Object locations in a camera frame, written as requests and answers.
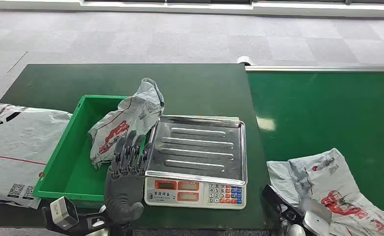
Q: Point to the grey courier package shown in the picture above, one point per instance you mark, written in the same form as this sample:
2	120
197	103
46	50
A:
130	114

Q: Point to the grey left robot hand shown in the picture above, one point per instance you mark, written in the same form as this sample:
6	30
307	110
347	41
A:
123	192

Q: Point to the green plastic bin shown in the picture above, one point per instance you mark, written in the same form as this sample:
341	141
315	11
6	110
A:
71	163

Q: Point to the silver conveyor roller end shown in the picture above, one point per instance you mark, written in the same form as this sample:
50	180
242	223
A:
244	60

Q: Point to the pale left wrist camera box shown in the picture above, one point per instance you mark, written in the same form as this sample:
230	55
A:
63	211

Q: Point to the silver conveyor side rail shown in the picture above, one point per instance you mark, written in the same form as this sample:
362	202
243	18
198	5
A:
325	68

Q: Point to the green conveyor belt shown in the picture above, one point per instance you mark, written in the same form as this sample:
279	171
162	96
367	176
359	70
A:
309	114

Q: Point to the large flat white courier package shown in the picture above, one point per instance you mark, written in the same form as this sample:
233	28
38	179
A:
16	146

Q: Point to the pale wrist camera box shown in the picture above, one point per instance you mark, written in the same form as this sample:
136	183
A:
317	213
63	211

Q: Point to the window frame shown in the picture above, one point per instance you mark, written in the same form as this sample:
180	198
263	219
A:
191	8

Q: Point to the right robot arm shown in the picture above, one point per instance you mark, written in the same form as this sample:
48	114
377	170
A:
276	202

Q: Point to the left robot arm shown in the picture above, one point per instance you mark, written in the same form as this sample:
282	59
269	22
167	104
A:
90	224

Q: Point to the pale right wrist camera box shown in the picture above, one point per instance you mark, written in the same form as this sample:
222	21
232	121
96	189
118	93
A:
317	213

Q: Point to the electronic scale with steel tray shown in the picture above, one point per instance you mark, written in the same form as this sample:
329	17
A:
198	153

